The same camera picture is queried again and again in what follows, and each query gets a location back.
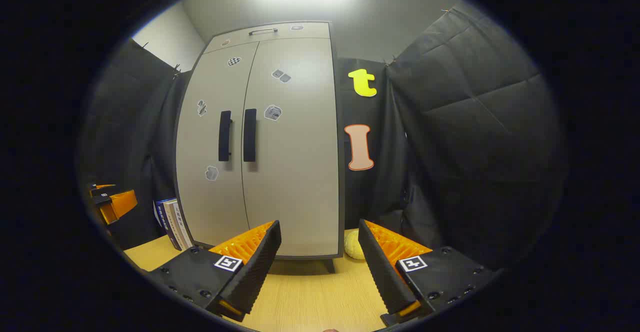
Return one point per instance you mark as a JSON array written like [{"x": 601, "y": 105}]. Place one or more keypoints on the black backdrop cloth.
[{"x": 475, "y": 146}]

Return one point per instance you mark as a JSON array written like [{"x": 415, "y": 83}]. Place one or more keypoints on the blue book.
[{"x": 160, "y": 214}]

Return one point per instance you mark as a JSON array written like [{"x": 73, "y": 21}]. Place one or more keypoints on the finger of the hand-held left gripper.
[
  {"x": 104, "y": 187},
  {"x": 122, "y": 203}
]

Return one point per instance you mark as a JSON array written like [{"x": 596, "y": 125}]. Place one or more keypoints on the yellow round sponge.
[{"x": 354, "y": 246}]

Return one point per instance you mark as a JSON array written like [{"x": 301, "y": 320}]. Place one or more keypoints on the grey double-door shoe cabinet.
[{"x": 339, "y": 172}]

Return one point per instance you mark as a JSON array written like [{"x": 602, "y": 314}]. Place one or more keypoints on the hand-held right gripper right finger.
[{"x": 382, "y": 272}]

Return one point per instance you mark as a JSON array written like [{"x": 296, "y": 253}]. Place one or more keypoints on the white and black book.
[{"x": 183, "y": 229}]

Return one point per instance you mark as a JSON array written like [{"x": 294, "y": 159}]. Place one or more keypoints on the grey shoe cabinet door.
[
  {"x": 295, "y": 172},
  {"x": 195, "y": 141}
]

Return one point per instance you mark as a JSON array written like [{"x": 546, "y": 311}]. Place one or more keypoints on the grey cabinet drawer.
[{"x": 310, "y": 30}]

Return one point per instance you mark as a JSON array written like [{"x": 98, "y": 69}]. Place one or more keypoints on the beige book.
[{"x": 173, "y": 222}]

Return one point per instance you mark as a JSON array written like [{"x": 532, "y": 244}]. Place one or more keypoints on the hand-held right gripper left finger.
[{"x": 260, "y": 267}]

